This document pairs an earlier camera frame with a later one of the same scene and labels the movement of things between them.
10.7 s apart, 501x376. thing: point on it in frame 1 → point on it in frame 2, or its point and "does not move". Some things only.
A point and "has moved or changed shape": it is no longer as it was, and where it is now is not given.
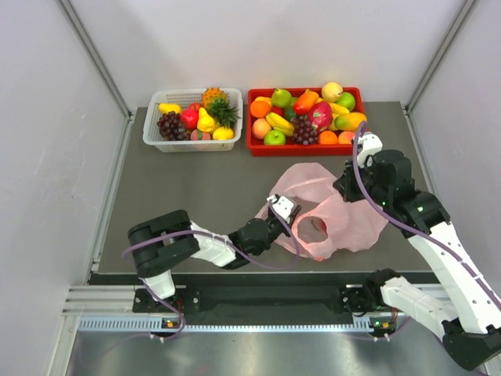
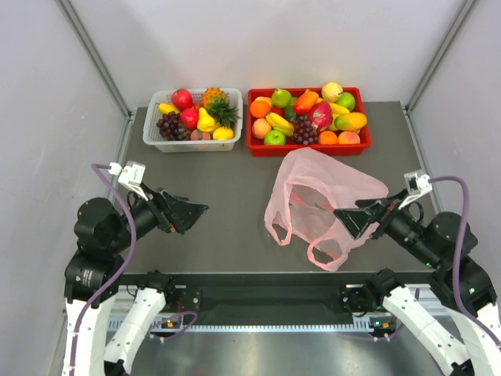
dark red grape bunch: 171,127 does not move
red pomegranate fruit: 189,117 does not move
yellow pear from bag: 206,123 does not move
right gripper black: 344,182 → 356,219
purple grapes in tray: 304,132 does not move
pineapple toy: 216,103 does not move
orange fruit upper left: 260,109 does not move
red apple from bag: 322,227 → 182,99
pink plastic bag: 326,224 has moved or changed shape
